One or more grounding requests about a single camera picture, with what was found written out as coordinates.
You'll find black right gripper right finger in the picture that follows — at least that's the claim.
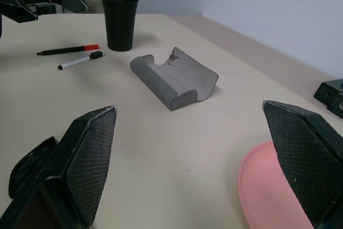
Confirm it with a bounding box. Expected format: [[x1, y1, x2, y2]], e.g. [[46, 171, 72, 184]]
[[262, 100, 343, 229]]

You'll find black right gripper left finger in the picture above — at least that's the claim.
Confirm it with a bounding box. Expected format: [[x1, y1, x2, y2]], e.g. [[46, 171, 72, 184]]
[[0, 105, 118, 229]]

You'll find black marker with red cap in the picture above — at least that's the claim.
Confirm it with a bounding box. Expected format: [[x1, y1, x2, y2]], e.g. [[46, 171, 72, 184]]
[[36, 44, 100, 56]]

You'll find white marker with black cap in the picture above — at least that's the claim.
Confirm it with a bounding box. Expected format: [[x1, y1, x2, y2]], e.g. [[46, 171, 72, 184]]
[[57, 50, 105, 71]]

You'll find pink plate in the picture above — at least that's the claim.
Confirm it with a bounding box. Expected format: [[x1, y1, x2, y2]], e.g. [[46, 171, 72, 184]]
[[237, 140, 316, 229]]

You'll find black plastic cup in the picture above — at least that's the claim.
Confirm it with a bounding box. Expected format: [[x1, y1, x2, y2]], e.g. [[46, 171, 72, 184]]
[[100, 0, 140, 52]]

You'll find plain black box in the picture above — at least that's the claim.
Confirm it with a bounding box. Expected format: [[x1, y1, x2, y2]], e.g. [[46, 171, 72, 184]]
[[326, 95, 343, 120]]

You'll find black box with buttons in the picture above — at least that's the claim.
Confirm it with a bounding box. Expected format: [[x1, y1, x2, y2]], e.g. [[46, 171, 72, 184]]
[[313, 78, 343, 106]]

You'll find grey glasses case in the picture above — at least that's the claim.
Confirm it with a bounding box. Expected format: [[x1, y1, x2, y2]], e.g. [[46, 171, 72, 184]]
[[130, 46, 220, 112]]

